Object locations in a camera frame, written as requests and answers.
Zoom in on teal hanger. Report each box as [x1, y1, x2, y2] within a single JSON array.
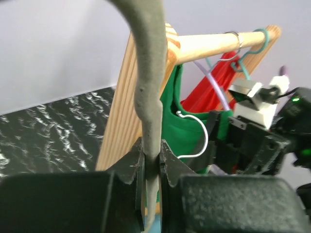
[[204, 28, 270, 81]]

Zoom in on blue tank top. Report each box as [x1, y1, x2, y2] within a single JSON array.
[[148, 214, 161, 233]]

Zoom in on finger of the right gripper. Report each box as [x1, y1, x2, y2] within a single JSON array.
[[187, 110, 228, 171]]

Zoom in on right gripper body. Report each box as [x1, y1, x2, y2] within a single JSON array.
[[226, 116, 292, 175]]

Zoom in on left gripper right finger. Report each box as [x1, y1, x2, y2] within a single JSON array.
[[159, 140, 308, 233]]

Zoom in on grey hanger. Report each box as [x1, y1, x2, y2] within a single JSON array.
[[109, 0, 209, 231]]

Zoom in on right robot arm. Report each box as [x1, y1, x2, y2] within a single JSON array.
[[186, 87, 311, 177]]

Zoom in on green tank top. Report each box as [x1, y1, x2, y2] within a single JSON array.
[[145, 63, 234, 202]]

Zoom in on wooden clothes rack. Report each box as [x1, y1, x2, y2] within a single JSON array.
[[96, 23, 281, 171]]

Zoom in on red tank top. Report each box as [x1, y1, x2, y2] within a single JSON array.
[[181, 56, 239, 113]]

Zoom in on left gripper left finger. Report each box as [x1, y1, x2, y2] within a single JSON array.
[[0, 139, 145, 233]]

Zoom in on purple hanger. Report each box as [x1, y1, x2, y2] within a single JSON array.
[[193, 60, 230, 111]]

